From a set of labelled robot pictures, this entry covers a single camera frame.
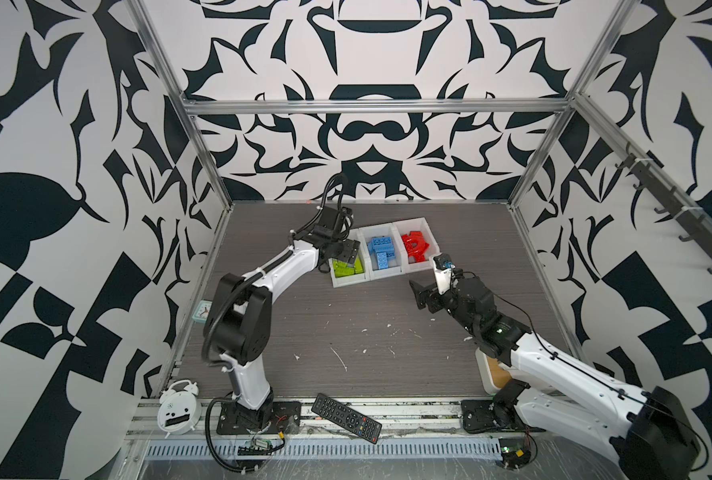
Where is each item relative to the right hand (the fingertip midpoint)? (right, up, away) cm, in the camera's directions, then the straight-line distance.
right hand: (429, 271), depth 79 cm
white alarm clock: (-61, -33, -6) cm, 70 cm away
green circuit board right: (+18, -42, -8) cm, 46 cm away
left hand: (-23, +8, +13) cm, 28 cm away
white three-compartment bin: (-4, 0, +19) cm, 19 cm away
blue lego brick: (-10, +1, +20) cm, 23 cm away
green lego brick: (-24, -2, +20) cm, 31 cm away
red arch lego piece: (+1, +6, +21) cm, 22 cm away
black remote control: (-21, -35, -6) cm, 41 cm away
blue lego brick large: (-10, +5, +22) cm, 25 cm away
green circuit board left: (-41, -38, -10) cm, 57 cm away
